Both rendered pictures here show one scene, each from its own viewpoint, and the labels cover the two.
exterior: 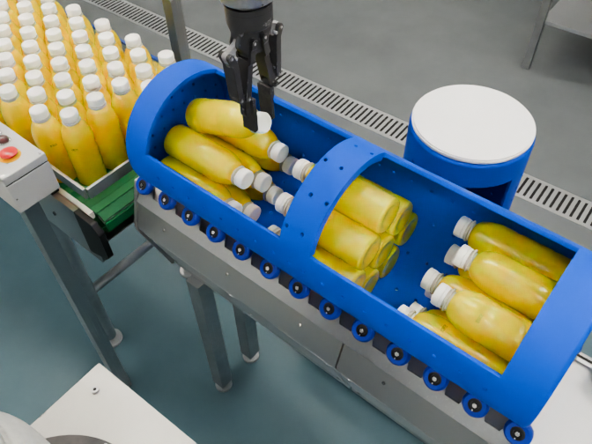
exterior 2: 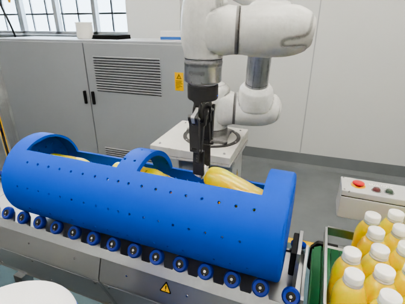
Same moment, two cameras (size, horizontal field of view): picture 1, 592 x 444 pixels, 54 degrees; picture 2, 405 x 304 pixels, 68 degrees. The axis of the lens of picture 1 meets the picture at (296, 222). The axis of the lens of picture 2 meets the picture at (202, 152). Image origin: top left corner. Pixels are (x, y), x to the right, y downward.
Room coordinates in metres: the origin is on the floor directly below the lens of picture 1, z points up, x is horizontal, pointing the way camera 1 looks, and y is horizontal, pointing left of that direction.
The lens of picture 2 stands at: (1.54, -0.18, 1.58)
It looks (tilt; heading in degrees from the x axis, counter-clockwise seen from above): 23 degrees down; 161
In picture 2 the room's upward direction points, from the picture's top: straight up
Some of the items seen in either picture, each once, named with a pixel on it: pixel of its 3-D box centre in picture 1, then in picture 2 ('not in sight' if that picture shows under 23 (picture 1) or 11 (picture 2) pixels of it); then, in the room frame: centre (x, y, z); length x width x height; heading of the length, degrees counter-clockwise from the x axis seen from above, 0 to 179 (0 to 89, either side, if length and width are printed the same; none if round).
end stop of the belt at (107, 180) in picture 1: (156, 146); (324, 274); (1.06, 0.33, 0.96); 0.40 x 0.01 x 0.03; 140
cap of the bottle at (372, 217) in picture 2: (69, 114); (372, 216); (1.03, 0.49, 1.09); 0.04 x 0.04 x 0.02
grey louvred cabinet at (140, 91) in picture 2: not in sight; (109, 114); (-1.61, -0.10, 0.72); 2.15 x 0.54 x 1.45; 51
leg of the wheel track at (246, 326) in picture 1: (243, 308); not in sight; (1.02, 0.17, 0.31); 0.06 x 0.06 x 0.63; 50
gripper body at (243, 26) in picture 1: (250, 26); (202, 102); (0.84, 0.06, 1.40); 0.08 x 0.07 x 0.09; 140
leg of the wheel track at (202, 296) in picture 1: (212, 338); not in sight; (0.92, 0.27, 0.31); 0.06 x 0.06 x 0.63; 50
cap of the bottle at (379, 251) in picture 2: (120, 84); (379, 250); (1.14, 0.40, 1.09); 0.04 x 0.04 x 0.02
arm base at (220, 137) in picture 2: not in sight; (208, 130); (0.18, 0.32, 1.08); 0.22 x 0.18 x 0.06; 58
